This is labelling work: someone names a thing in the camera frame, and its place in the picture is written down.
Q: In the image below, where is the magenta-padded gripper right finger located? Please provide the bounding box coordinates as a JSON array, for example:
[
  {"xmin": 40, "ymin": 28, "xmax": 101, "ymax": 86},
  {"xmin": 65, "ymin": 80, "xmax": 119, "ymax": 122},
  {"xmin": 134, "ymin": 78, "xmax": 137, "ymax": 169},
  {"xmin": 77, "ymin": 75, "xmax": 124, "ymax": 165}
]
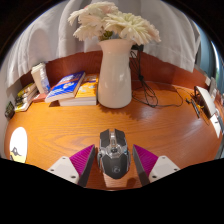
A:
[{"xmin": 132, "ymin": 143, "xmax": 181, "ymax": 187}]

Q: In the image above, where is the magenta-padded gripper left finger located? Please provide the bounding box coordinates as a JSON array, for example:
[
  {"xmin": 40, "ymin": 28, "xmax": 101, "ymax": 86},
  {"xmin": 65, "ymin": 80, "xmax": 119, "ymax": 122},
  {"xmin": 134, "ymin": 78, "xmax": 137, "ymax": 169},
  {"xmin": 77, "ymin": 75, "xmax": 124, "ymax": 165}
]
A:
[{"xmin": 46, "ymin": 143, "xmax": 97, "ymax": 188}]

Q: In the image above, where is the grey black computer mouse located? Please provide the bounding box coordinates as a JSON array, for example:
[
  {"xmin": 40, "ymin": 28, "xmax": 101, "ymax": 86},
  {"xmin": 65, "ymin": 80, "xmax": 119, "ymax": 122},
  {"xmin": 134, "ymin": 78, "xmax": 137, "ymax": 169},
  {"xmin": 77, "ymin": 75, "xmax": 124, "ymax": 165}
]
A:
[{"xmin": 96, "ymin": 128, "xmax": 132, "ymax": 180}]

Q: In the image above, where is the white round mouse pad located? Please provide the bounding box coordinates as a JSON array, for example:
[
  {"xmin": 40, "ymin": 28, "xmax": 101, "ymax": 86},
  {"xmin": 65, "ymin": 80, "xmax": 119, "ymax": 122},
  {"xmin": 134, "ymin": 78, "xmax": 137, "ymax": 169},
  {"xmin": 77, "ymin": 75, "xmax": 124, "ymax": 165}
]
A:
[{"xmin": 9, "ymin": 126, "xmax": 29, "ymax": 164}]

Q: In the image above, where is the orange yellow book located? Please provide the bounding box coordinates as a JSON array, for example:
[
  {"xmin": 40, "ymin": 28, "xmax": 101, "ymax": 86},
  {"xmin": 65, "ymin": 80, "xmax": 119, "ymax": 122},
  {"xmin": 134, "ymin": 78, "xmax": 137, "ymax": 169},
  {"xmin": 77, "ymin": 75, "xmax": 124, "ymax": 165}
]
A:
[{"xmin": 58, "ymin": 73, "xmax": 100, "ymax": 107}]

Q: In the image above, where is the flat red book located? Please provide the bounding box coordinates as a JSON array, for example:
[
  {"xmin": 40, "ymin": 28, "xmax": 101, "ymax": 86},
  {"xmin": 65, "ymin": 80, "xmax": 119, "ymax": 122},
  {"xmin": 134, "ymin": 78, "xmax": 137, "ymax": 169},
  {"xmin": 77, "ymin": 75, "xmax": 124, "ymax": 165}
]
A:
[{"xmin": 32, "ymin": 92, "xmax": 48, "ymax": 103}]

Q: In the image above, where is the white paper sheet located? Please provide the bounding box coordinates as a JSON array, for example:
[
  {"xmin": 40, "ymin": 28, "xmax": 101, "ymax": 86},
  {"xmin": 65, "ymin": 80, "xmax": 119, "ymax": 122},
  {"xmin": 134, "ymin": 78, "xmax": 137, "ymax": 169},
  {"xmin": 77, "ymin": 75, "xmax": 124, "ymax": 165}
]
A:
[{"xmin": 209, "ymin": 113, "xmax": 224, "ymax": 138}]

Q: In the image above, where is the small clear pump bottle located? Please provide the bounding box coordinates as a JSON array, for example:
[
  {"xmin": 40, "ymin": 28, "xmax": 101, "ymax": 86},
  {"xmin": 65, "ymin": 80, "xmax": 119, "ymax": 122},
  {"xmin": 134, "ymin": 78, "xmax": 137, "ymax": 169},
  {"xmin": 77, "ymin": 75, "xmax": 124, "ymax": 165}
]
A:
[{"xmin": 41, "ymin": 75, "xmax": 52, "ymax": 94}]

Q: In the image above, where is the white laptop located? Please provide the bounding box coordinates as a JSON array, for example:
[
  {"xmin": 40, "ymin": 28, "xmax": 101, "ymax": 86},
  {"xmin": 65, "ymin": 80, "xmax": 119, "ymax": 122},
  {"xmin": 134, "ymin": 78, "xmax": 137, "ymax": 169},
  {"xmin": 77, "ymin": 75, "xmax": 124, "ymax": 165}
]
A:
[{"xmin": 193, "ymin": 85, "xmax": 218, "ymax": 120}]

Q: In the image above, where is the yellow black book stack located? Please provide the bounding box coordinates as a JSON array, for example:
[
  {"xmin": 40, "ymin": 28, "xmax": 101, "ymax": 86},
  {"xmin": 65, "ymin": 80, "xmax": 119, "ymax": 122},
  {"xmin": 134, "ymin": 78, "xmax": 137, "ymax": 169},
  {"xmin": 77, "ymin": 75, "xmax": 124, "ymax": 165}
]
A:
[{"xmin": 14, "ymin": 82, "xmax": 39, "ymax": 113}]

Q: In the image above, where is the white ceramic vase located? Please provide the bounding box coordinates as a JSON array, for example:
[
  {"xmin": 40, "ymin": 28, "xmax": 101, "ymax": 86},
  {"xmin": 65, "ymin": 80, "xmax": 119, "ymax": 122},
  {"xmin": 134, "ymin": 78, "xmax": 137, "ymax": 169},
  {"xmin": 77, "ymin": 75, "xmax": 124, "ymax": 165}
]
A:
[{"xmin": 97, "ymin": 38, "xmax": 134, "ymax": 110}]

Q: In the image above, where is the white flower bouquet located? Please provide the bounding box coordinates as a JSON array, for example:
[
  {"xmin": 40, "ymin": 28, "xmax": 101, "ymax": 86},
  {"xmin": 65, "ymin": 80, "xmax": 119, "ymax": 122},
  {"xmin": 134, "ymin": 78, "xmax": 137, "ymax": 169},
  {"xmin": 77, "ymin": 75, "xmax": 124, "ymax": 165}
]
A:
[{"xmin": 67, "ymin": 1, "xmax": 162, "ymax": 46}]

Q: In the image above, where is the black cable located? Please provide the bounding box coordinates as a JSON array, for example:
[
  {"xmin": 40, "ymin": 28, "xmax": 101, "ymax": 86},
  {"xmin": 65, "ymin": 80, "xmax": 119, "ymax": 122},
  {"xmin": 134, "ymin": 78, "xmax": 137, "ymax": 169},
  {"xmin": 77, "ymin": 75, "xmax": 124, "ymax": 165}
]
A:
[{"xmin": 129, "ymin": 49, "xmax": 185, "ymax": 109}]

